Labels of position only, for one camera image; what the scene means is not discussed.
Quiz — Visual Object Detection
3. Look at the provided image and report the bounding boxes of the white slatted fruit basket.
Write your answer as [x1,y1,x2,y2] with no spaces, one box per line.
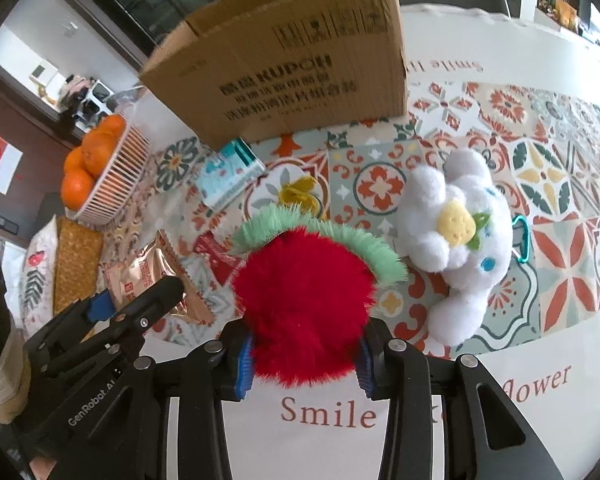
[67,105,154,226]

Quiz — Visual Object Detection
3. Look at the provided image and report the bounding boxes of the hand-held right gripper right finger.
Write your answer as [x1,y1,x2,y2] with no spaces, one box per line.
[356,317,566,480]

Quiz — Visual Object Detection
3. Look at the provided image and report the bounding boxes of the white flower plush toy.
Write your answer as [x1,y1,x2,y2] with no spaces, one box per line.
[396,148,515,346]

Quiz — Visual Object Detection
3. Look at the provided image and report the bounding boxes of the patterned tile print tablecloth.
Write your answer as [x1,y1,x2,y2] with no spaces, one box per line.
[94,2,600,480]

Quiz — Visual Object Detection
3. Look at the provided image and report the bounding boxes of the yellow hair tie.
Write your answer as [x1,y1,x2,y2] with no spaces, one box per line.
[277,175,326,217]

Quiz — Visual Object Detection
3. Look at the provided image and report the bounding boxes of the white printed pillow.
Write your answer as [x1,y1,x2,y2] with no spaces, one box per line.
[5,214,61,332]

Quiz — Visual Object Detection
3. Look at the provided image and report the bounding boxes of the brown cardboard box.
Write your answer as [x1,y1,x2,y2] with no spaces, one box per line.
[139,0,409,151]

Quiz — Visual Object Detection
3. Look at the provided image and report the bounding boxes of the teal carabiner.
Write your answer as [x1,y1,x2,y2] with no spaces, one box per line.
[510,215,532,264]

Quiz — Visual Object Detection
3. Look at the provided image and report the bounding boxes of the red fluffy plush toy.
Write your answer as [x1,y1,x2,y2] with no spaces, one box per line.
[230,205,409,390]

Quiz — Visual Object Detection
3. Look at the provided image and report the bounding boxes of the bronze snack packet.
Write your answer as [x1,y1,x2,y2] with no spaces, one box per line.
[130,229,216,326]
[103,261,147,312]

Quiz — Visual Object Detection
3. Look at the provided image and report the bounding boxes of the teal tissue packet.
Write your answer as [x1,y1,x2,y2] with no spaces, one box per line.
[198,138,267,210]

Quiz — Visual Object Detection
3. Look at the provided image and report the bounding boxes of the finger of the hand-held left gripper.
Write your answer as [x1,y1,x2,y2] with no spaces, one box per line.
[106,276,186,357]
[54,291,114,341]

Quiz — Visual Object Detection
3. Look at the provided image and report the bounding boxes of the person's left forearm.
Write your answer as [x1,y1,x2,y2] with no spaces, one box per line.
[0,330,34,426]

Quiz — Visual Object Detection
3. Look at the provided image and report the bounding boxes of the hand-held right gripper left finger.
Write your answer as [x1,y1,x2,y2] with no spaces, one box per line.
[130,321,255,480]

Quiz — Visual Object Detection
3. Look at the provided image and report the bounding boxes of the orange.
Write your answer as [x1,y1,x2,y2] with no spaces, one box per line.
[60,169,96,210]
[87,114,127,142]
[82,130,118,177]
[63,147,86,176]

